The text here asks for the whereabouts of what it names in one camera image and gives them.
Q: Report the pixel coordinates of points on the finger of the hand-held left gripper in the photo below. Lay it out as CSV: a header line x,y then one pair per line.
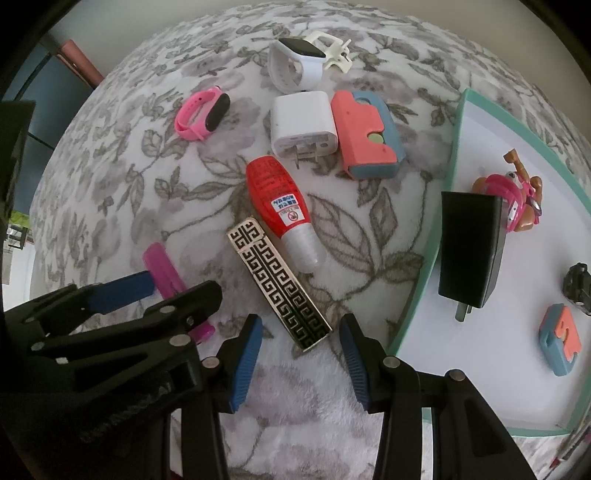
x,y
120,290
184,304

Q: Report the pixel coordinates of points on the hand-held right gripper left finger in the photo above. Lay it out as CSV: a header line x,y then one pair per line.
x,y
244,364

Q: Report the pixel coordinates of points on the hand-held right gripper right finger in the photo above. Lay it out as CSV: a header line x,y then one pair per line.
x,y
358,364

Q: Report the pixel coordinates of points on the magenta plastic bar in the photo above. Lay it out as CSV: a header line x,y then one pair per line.
x,y
164,270

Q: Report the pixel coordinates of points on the black gold patterned lighter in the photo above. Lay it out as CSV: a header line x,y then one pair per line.
x,y
277,286

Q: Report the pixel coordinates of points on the red and white bottle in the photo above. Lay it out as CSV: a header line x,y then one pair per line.
x,y
272,194

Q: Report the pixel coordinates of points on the shallow teal cardboard box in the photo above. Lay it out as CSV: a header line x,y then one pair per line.
x,y
508,369

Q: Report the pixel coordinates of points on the black charger plug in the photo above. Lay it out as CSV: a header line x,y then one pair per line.
x,y
466,249

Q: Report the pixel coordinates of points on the pink fitness band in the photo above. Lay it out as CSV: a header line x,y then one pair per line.
x,y
194,115

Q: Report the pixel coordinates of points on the coral and blue toy block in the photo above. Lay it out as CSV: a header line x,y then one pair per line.
x,y
360,134
558,341

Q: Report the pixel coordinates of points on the white charger plug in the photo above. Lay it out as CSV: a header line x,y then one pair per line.
x,y
300,120

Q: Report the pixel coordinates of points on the pink toy dog figure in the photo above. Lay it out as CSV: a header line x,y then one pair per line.
x,y
517,203

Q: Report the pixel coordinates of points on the black toy car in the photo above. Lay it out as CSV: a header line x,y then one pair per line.
x,y
579,286

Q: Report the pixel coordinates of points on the dark flat panel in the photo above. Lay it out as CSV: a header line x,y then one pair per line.
x,y
14,152

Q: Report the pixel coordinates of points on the dark blue cabinet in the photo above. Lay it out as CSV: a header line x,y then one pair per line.
x,y
51,101

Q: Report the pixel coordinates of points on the white smartwatch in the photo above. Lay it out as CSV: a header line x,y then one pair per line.
x,y
300,64

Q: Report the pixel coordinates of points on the cream plastic clip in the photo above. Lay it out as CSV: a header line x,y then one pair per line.
x,y
332,46

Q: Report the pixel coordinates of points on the reddish wooden post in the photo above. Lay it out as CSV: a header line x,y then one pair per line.
x,y
81,62

